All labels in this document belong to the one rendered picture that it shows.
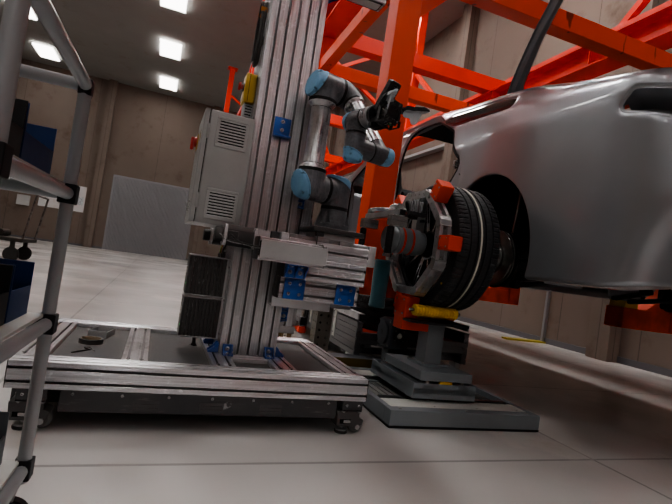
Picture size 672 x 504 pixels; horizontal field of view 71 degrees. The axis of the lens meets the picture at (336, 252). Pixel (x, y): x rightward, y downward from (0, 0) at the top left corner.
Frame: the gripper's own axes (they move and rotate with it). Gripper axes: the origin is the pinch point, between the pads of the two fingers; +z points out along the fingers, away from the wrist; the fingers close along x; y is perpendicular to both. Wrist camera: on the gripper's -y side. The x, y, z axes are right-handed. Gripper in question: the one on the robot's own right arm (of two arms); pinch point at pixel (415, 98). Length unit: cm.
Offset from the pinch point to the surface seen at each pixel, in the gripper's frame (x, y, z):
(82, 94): 86, 40, -7
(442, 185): -67, 2, -46
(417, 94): -223, -175, -272
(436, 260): -71, 38, -42
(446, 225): -71, 21, -41
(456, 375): -104, 89, -42
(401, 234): -66, 28, -64
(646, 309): -324, 11, -51
